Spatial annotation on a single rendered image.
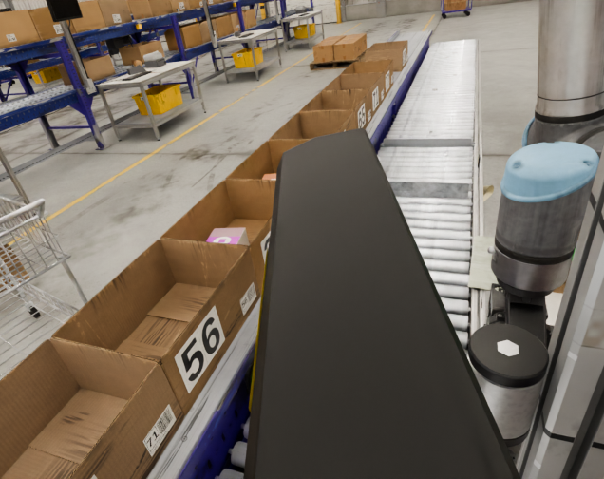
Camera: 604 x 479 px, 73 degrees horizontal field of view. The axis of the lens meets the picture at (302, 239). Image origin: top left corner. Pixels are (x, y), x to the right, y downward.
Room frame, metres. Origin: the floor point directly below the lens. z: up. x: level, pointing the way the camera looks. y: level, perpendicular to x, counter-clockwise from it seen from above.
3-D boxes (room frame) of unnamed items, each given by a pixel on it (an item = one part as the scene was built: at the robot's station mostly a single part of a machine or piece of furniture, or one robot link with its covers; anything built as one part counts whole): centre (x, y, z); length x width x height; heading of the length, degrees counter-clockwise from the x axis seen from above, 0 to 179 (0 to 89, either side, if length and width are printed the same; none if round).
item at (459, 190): (1.61, -0.52, 0.76); 0.46 x 0.01 x 0.09; 66
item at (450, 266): (1.16, -0.32, 0.72); 0.52 x 0.05 x 0.05; 66
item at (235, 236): (1.11, 0.25, 0.92); 0.16 x 0.11 x 0.07; 166
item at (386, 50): (3.66, -0.95, 0.96); 0.39 x 0.29 x 0.17; 156
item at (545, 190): (0.42, -0.29, 1.36); 0.10 x 0.09 x 0.12; 90
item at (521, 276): (0.42, -0.29, 1.27); 0.10 x 0.09 x 0.05; 66
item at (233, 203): (1.14, 0.19, 0.96); 0.39 x 0.29 x 0.17; 156
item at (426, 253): (1.22, -0.34, 0.72); 0.52 x 0.05 x 0.05; 66
